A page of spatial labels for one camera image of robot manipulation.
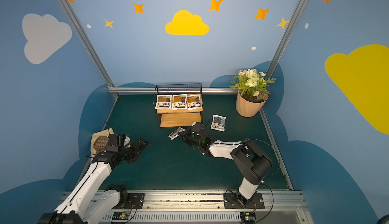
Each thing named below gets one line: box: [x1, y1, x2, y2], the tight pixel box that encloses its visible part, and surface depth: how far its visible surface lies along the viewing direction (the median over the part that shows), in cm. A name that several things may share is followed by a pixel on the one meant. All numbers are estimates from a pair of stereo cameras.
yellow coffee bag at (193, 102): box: [186, 94, 203, 110], surface depth 95 cm
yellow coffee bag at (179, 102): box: [171, 93, 188, 110], surface depth 95 cm
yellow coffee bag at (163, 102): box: [154, 94, 173, 109], surface depth 95 cm
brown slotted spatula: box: [92, 135, 109, 156], surface depth 93 cm
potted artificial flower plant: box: [229, 68, 277, 118], surface depth 92 cm
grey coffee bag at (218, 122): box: [210, 114, 227, 132], surface depth 106 cm
